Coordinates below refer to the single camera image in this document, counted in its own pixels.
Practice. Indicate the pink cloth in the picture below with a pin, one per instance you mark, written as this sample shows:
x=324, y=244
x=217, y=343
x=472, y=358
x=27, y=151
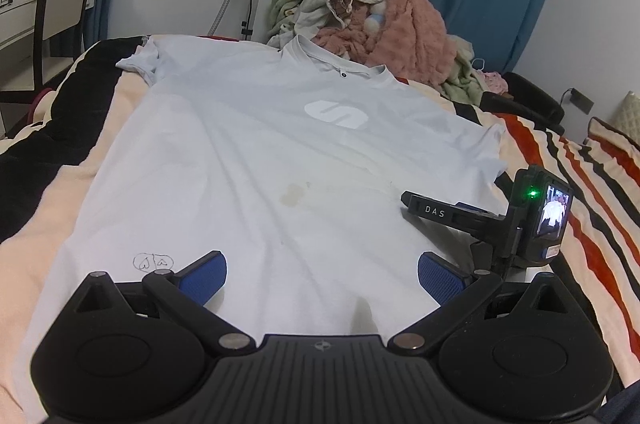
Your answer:
x=494, y=81

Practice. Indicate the white t-shirt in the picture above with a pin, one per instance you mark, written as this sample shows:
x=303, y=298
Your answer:
x=250, y=154

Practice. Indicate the dark red round object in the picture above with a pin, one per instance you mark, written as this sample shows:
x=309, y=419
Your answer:
x=42, y=101

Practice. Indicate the pale green quilted pillow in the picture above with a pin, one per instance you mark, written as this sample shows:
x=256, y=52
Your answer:
x=631, y=114

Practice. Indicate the black armchair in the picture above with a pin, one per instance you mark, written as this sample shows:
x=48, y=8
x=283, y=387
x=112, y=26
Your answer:
x=530, y=99

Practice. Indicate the red black cream striped blanket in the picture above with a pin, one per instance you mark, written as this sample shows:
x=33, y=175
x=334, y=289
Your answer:
x=600, y=229

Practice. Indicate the striped pillow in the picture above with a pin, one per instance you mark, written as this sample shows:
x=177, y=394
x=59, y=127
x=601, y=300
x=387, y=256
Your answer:
x=615, y=144

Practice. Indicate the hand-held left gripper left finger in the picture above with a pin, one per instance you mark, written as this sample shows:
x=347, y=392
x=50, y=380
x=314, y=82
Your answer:
x=202, y=278

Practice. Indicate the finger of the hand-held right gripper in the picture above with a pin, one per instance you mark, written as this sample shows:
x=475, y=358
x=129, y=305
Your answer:
x=435, y=209
x=472, y=207

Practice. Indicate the dark wall socket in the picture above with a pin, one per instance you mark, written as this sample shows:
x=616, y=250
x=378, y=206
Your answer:
x=582, y=100

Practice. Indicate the grey hoodie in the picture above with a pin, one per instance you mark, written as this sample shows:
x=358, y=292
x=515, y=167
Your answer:
x=315, y=4

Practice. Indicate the pale green blanket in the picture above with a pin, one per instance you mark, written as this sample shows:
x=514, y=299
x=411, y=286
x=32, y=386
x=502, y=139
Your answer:
x=462, y=79

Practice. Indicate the white dresser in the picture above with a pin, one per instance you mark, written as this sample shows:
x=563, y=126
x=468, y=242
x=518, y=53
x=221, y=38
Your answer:
x=15, y=21

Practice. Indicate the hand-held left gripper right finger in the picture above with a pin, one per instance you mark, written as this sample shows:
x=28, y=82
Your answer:
x=442, y=278

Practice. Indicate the white blue plush ball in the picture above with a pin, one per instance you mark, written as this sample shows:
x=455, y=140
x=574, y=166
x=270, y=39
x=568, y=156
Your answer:
x=373, y=21

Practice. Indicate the pink fuzzy blanket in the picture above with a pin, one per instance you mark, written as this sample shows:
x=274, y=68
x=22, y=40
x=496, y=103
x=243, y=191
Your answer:
x=410, y=34

